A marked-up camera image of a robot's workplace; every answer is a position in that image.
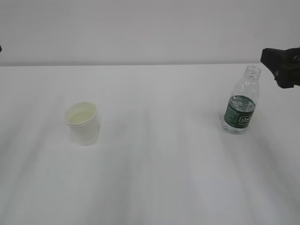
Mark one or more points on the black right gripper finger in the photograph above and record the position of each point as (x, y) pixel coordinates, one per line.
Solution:
(284, 65)

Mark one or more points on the clear water bottle green label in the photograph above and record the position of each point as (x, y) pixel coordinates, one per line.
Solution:
(242, 102)

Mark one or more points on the white paper cup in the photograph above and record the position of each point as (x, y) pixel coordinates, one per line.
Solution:
(82, 120)

